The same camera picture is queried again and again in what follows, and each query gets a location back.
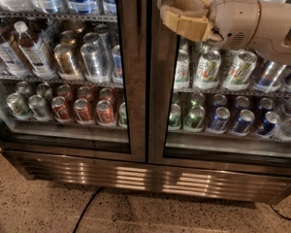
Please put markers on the blue can lower right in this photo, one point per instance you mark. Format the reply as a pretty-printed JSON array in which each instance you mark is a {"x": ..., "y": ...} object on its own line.
[{"x": 243, "y": 122}]

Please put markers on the white green can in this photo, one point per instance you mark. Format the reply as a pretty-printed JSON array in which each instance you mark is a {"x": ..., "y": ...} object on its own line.
[
  {"x": 207, "y": 70},
  {"x": 238, "y": 74}
]

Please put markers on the steel fridge base grille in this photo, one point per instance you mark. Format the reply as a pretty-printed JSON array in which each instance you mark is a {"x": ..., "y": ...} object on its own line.
[{"x": 212, "y": 184}]

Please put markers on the gold soda can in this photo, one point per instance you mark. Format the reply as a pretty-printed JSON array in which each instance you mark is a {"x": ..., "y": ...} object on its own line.
[{"x": 69, "y": 68}]

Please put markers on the green silver can left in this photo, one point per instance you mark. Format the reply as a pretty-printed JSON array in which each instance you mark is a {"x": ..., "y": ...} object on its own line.
[{"x": 19, "y": 106}]

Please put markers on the brown tea bottle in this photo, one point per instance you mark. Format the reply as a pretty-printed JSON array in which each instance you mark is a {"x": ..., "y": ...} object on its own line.
[
  {"x": 17, "y": 63},
  {"x": 35, "y": 51}
]

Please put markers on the fridge glass door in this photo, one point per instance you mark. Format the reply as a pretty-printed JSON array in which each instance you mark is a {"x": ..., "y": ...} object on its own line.
[
  {"x": 118, "y": 30},
  {"x": 265, "y": 150}
]

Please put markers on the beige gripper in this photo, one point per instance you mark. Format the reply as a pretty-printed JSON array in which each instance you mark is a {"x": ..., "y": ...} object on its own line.
[{"x": 237, "y": 19}]

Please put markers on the red soda can left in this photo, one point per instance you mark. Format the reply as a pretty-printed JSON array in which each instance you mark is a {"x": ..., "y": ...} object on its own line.
[{"x": 62, "y": 109}]

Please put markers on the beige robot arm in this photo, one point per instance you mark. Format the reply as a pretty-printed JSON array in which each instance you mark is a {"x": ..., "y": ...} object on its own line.
[{"x": 263, "y": 26}]

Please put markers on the red soda can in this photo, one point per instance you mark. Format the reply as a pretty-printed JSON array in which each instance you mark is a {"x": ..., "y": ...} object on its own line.
[
  {"x": 83, "y": 111},
  {"x": 104, "y": 110},
  {"x": 62, "y": 109}
]

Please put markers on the green can lower shelf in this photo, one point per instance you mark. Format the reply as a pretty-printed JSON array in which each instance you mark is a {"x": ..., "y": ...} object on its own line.
[{"x": 194, "y": 120}]

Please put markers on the brown tea bottle right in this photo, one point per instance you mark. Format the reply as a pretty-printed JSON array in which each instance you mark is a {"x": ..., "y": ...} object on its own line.
[{"x": 35, "y": 51}]

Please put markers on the brown tea bottle left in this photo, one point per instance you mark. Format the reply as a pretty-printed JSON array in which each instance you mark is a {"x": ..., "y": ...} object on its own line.
[{"x": 17, "y": 63}]

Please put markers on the red soda can middle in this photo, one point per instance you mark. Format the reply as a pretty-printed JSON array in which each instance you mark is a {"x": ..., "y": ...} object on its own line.
[{"x": 83, "y": 111}]

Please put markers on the white green can centre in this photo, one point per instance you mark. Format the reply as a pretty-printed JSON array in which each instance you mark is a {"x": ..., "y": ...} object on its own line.
[{"x": 207, "y": 70}]

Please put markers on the white green can right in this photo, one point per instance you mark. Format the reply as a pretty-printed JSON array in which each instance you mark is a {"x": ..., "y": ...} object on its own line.
[{"x": 238, "y": 74}]

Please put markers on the red soda can right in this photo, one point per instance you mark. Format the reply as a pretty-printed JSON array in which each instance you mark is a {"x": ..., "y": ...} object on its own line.
[{"x": 104, "y": 110}]

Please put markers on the blue can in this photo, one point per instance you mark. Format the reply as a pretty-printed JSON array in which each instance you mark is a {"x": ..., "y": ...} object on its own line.
[
  {"x": 219, "y": 120},
  {"x": 243, "y": 122}
]

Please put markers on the blue can lower left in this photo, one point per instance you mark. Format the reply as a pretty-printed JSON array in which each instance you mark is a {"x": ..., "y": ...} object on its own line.
[{"x": 219, "y": 120}]

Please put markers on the silver soda can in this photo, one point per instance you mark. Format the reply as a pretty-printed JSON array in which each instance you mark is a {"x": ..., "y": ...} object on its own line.
[{"x": 95, "y": 63}]

